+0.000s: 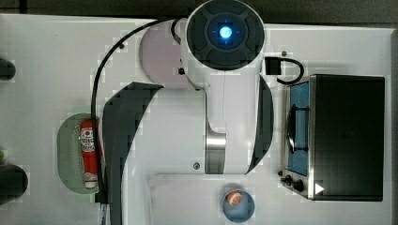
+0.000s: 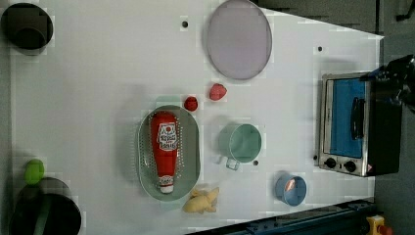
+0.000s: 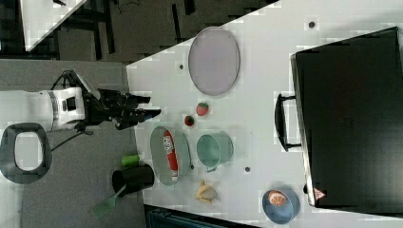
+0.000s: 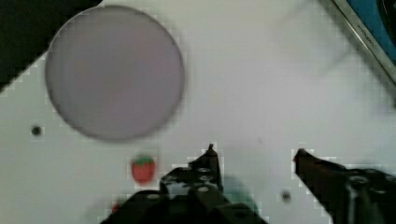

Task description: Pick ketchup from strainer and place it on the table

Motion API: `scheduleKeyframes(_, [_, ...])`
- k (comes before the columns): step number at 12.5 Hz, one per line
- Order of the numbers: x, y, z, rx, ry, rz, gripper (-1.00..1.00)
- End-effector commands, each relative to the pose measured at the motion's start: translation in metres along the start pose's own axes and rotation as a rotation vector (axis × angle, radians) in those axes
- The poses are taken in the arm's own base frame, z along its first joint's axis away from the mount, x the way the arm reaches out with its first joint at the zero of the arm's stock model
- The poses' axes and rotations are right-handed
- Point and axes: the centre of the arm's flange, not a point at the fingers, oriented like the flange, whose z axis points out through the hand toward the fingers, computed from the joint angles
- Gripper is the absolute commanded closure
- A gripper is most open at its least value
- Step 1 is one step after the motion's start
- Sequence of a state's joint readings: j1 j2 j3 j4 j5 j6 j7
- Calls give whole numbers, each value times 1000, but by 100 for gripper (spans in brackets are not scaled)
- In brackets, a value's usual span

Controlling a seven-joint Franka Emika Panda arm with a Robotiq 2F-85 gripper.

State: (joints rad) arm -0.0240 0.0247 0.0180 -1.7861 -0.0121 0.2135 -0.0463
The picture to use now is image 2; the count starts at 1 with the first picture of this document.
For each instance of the red ketchup bottle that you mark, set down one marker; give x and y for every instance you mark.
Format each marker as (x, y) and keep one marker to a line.
(164, 136)

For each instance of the green oval strainer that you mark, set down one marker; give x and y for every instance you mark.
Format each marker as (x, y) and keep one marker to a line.
(188, 164)

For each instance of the small red strawberry toy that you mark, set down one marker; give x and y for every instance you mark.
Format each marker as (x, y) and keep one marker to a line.
(191, 104)

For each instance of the large pink strawberry toy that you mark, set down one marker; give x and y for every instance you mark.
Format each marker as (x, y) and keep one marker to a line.
(217, 92)

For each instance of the green metal mug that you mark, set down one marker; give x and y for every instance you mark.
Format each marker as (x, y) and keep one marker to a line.
(239, 143)

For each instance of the round grey plate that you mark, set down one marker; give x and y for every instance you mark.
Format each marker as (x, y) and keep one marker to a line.
(239, 39)

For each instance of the orange slice toy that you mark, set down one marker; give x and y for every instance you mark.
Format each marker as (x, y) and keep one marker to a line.
(290, 185)

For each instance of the blue bowl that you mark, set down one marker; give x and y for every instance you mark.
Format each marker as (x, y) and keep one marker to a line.
(293, 197)

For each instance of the black utensil holder cup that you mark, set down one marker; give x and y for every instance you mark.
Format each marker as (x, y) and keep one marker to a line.
(64, 217)

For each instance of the green lime toy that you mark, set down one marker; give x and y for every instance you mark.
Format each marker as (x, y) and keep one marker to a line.
(34, 171)

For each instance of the yellow red clamp tool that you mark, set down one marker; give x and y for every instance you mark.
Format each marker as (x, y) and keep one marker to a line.
(377, 226)

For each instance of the black cylinder cup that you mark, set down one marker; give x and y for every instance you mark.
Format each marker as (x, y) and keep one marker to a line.
(27, 26)

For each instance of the green spatula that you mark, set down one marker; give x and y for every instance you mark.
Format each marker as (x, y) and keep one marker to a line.
(42, 216)

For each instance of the black camera on stand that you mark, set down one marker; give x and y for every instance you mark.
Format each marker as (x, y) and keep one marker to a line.
(394, 83)

